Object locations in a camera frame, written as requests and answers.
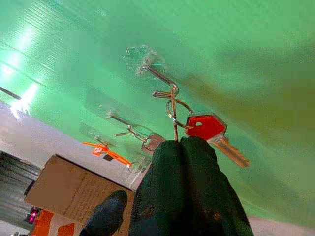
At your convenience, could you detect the thin silver key ring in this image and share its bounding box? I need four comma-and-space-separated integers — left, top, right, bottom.
114, 124, 154, 143

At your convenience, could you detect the orange white shopping bag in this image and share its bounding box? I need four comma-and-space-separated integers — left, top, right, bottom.
31, 210, 76, 236

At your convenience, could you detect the black tape strip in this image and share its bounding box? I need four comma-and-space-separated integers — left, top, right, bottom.
0, 86, 23, 100

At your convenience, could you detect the green wall board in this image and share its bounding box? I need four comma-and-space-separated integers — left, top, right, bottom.
0, 0, 315, 222

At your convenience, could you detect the orange key tag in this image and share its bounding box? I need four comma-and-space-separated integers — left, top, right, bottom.
92, 147, 109, 157

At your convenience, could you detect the clear adhesive metal hook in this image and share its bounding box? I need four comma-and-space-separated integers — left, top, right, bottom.
80, 122, 115, 148
98, 104, 138, 137
123, 45, 178, 95

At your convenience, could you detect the tall brown cardboard box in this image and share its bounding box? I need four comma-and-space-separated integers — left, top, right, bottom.
24, 154, 136, 226

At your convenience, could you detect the plain silver key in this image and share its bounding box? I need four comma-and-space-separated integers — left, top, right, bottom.
141, 134, 166, 155

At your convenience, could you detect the orange lanyard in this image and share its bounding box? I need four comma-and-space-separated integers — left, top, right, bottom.
82, 141, 133, 167

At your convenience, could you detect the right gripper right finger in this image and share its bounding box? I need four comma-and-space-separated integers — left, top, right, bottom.
181, 136, 254, 236

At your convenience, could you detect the red head silver key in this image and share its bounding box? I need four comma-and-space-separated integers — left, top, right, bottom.
184, 113, 251, 168

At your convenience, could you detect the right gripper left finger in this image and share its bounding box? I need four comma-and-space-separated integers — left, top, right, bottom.
129, 140, 185, 236

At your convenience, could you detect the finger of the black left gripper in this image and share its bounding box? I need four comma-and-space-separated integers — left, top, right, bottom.
80, 189, 128, 236

